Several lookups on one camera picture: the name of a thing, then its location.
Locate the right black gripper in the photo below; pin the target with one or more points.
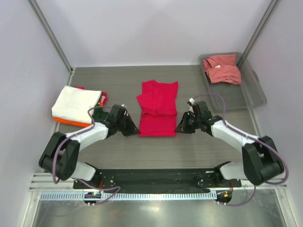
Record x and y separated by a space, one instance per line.
183 127

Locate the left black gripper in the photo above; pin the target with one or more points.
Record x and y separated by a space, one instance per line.
132 130

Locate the red t-shirt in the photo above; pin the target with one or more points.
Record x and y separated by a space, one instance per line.
158 109

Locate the dark green t-shirt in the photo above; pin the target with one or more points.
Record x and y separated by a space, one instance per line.
99 114

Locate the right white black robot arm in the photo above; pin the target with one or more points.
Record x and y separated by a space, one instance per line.
260 161

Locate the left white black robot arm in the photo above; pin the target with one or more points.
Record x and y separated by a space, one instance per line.
60 156

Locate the grey plastic tray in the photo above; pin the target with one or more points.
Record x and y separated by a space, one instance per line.
248 94

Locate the salmon pink t-shirt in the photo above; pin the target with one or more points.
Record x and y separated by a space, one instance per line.
222 68

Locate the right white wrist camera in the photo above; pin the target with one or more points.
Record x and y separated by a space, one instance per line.
191 101

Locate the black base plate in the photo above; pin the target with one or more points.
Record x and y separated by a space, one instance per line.
162 181

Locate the slotted cable duct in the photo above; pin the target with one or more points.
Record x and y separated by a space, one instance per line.
95 196

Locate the right aluminium corner post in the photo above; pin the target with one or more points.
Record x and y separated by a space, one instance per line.
273 4

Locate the aluminium corner post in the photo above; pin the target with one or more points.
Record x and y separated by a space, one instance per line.
46 27
273 4

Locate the left aluminium corner post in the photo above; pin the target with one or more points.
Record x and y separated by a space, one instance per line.
46 27

